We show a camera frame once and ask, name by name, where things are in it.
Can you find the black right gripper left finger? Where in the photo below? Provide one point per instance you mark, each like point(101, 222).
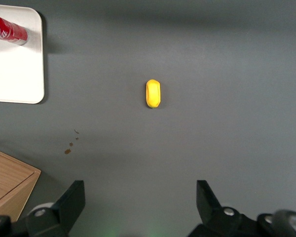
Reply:
point(69, 207)

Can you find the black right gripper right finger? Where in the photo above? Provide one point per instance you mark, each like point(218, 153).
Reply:
point(212, 209)

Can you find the red coke bottle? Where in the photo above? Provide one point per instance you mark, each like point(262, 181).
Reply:
point(7, 30)

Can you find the beige plastic tray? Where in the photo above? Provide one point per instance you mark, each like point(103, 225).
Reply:
point(17, 71)

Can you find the wooden drawer cabinet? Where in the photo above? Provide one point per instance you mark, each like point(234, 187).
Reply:
point(10, 177)

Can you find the yellow sponge toy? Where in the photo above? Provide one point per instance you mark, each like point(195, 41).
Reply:
point(153, 93)

